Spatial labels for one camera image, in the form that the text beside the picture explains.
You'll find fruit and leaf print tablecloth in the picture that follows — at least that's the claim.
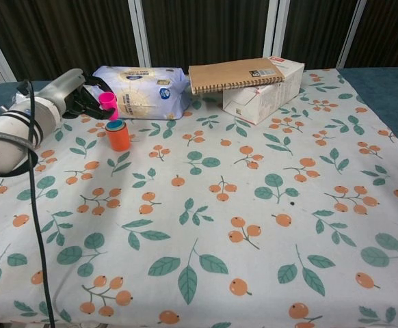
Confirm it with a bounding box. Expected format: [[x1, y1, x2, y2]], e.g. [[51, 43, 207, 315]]
[[0, 68, 398, 328]]

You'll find brown spiral notebook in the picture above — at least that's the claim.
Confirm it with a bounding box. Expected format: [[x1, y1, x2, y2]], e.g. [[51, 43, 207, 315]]
[[187, 57, 285, 95]]

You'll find dark folding screen panel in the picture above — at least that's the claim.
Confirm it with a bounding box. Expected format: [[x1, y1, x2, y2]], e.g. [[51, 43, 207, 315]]
[[135, 0, 282, 74], [337, 0, 398, 69], [0, 0, 151, 85], [274, 0, 367, 71]]

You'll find pink plastic cup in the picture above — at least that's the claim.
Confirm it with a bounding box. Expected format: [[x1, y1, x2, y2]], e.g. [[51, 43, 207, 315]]
[[98, 92, 119, 121]]

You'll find orange plastic cup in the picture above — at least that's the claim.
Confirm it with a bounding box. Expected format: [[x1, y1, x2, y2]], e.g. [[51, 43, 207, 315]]
[[105, 120, 131, 152]]

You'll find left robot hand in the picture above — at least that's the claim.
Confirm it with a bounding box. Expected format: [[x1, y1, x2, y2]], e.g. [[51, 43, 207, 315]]
[[36, 68, 120, 121]]

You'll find white cardboard box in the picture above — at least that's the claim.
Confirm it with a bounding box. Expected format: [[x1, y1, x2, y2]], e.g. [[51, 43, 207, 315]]
[[222, 56, 305, 126]]

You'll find lavender white flour bag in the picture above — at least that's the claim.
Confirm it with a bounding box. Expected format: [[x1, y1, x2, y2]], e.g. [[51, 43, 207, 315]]
[[92, 65, 190, 121]]

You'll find yellow plastic cup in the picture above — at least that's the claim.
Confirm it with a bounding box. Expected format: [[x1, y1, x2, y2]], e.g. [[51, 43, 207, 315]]
[[105, 120, 127, 133]]

